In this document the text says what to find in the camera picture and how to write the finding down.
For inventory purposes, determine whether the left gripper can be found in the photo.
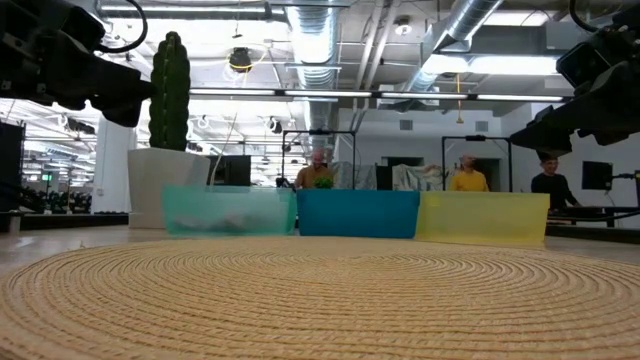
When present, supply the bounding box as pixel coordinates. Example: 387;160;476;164
0;0;156;127

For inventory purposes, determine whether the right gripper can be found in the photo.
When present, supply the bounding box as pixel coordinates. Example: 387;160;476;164
509;4;640;157

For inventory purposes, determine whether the person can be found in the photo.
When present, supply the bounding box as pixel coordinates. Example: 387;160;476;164
448;153;490;193
293;148;335;191
529;152;584;211

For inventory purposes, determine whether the white column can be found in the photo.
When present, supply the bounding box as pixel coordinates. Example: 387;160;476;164
91;117;137;214

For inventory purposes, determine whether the black desk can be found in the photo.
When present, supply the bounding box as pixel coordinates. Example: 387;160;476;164
547;204;640;229

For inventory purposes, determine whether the white hexagonal plant pot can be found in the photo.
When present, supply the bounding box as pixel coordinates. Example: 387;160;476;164
126;147;212;230

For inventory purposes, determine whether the yellow translucent plastic bin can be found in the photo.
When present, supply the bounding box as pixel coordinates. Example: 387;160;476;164
413;191;551;246

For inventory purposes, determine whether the black cabinet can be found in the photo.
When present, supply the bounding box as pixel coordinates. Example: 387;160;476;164
0;122;25;211

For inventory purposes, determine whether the black box monitor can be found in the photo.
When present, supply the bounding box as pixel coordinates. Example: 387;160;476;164
207;154;253;188

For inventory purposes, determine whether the teal translucent plastic bin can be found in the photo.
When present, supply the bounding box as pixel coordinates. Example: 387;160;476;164
160;185;299;237

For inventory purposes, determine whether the crumpled grey cloth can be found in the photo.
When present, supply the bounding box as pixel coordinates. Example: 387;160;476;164
332;160;377;191
391;163;444;192

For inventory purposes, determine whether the long ceiling light bar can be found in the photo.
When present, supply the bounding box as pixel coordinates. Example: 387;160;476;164
189;85;566;105

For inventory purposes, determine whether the dark blue plastic bin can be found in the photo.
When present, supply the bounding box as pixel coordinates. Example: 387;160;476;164
295;188;421;240

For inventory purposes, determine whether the round wooden plate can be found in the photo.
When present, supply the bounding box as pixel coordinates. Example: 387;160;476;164
0;235;640;360

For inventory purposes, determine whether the black metal stand frame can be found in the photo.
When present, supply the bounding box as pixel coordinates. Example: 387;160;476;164
281;128;357;191
441;134;513;194

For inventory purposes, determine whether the yellow hanging cord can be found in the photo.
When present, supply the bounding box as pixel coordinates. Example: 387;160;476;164
453;72;465;125

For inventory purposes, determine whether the black overhead camera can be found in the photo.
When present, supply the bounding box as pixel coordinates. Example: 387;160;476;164
228;46;253;74

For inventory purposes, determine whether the silver ventilation duct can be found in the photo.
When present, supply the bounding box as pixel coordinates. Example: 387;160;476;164
284;4;346;156
399;0;506;94

